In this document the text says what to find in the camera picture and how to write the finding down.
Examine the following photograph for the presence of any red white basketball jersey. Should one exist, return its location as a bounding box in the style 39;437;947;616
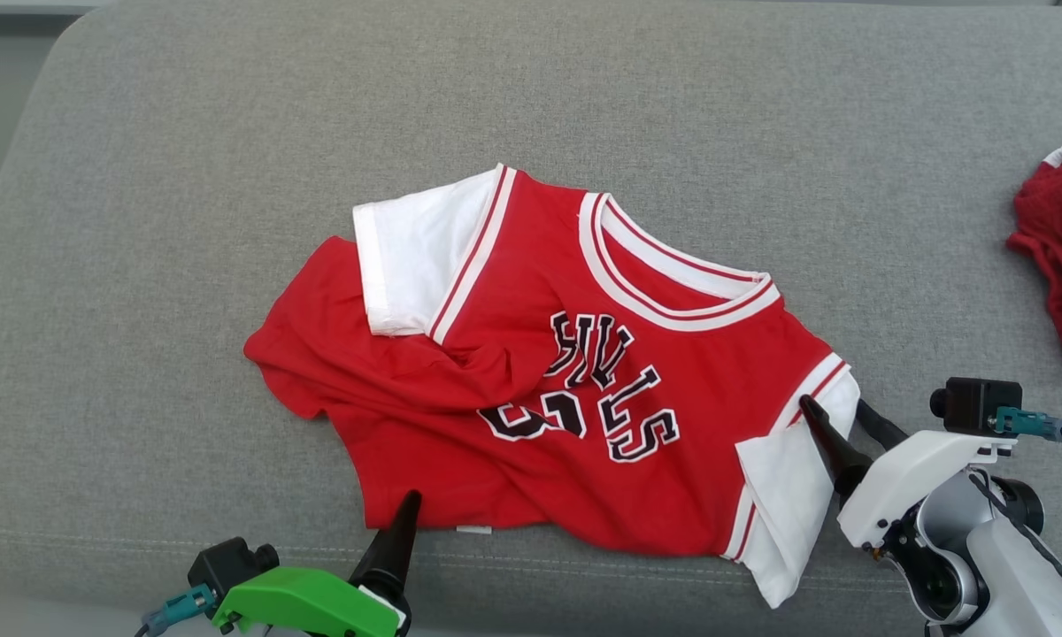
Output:
243;163;862;610

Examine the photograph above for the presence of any grey fabric sofa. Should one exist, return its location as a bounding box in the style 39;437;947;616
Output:
0;0;1062;637

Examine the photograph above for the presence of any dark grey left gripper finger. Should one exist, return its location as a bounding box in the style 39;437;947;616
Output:
350;490;424;612

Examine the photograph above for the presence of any teal plug camera cable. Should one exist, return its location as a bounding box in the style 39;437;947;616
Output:
996;407;1062;463
137;584;219;637

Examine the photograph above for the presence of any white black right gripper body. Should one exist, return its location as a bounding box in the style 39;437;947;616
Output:
836;430;1020;551

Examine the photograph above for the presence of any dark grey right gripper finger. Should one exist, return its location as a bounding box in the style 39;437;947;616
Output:
798;395;873;502
856;399;912;453

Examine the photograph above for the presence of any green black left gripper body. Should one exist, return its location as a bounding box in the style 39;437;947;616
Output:
212;566;409;637

